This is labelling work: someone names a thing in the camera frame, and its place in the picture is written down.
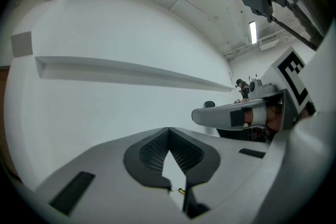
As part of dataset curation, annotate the ceiling light panel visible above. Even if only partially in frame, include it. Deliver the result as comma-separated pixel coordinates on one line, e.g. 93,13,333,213
248,20,258,44

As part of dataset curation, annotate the white ceiling air vent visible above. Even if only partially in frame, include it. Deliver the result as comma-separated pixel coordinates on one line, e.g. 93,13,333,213
258,34,279,51

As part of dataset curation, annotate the grey table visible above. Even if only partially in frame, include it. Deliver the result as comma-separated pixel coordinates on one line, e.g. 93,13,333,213
161,149,188,212

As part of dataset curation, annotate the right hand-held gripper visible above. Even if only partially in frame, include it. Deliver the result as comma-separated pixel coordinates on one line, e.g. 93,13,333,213
191,46,318,136

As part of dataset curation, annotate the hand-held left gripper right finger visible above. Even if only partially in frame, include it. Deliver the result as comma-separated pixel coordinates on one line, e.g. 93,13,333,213
169,127,271,219

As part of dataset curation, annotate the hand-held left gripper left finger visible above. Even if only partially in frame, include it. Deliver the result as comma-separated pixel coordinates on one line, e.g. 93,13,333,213
35,126,190,224

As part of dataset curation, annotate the person's right hand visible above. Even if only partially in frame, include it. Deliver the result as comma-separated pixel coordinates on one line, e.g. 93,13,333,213
267,104,283,130

